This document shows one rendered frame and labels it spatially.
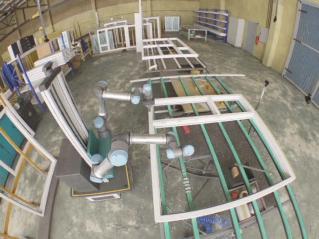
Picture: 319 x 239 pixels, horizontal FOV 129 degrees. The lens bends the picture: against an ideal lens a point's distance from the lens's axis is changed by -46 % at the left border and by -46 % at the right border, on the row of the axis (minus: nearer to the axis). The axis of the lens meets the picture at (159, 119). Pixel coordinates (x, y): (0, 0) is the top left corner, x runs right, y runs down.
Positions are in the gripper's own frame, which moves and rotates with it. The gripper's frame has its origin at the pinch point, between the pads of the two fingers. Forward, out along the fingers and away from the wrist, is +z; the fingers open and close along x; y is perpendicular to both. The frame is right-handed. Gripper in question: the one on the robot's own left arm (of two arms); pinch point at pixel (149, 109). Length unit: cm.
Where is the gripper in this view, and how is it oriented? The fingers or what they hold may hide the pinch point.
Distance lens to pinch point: 158.6
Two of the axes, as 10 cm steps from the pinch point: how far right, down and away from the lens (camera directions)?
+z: 0.4, 7.2, 6.9
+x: -10.0, 0.9, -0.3
